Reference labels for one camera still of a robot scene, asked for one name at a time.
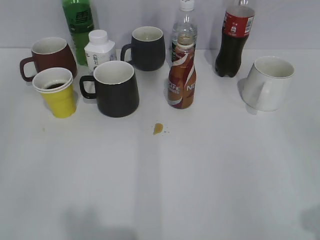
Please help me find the brown Nescafe coffee bottle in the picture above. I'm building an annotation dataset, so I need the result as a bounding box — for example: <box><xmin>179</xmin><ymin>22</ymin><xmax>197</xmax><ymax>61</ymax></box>
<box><xmin>168</xmin><ymin>33</ymin><xmax>197</xmax><ymax>110</ymax></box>

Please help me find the yellow paper cup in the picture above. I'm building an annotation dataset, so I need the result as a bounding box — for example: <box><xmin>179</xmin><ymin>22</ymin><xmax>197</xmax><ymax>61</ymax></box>
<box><xmin>32</xmin><ymin>67</ymin><xmax>76</xmax><ymax>119</ymax></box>

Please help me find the spilled coffee drop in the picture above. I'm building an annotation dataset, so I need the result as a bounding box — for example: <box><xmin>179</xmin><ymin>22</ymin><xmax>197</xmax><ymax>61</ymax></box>
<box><xmin>152</xmin><ymin>122</ymin><xmax>170</xmax><ymax>135</ymax></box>

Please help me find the black mug in front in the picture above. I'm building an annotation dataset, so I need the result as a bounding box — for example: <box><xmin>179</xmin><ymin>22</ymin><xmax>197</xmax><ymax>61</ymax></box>
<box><xmin>79</xmin><ymin>60</ymin><xmax>140</xmax><ymax>118</ymax></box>

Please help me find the black mug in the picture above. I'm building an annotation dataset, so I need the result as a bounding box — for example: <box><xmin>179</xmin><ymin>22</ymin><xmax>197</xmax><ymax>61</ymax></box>
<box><xmin>120</xmin><ymin>26</ymin><xmax>166</xmax><ymax>72</ymax></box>
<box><xmin>79</xmin><ymin>60</ymin><xmax>140</xmax><ymax>118</ymax></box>

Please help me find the black mug at back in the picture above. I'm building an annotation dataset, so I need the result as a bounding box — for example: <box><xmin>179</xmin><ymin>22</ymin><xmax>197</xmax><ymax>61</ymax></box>
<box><xmin>120</xmin><ymin>26</ymin><xmax>166</xmax><ymax>72</ymax></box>

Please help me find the small white milk bottle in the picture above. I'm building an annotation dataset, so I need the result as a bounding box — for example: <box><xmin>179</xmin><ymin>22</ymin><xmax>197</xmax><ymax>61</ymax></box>
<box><xmin>84</xmin><ymin>29</ymin><xmax>117</xmax><ymax>73</ymax></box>

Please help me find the clear water bottle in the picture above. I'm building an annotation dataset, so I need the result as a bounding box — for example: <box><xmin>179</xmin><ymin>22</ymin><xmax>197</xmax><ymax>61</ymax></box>
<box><xmin>171</xmin><ymin>0</ymin><xmax>198</xmax><ymax>62</ymax></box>

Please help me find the white ceramic mug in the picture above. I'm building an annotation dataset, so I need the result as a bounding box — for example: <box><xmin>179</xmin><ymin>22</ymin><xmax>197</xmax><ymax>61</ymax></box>
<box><xmin>241</xmin><ymin>56</ymin><xmax>295</xmax><ymax>112</ymax></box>

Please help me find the cola bottle red label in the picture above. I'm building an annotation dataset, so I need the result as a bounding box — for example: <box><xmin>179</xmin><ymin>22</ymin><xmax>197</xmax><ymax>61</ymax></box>
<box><xmin>215</xmin><ymin>0</ymin><xmax>256</xmax><ymax>78</ymax></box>

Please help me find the dark red ceramic mug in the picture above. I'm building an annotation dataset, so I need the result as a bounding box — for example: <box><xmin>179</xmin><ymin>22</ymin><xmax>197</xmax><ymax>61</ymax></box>
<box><xmin>19</xmin><ymin>37</ymin><xmax>78</xmax><ymax>82</ymax></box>

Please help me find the green soda bottle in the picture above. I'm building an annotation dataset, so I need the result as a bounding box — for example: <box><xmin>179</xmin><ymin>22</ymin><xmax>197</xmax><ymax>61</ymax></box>
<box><xmin>61</xmin><ymin>0</ymin><xmax>95</xmax><ymax>66</ymax></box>

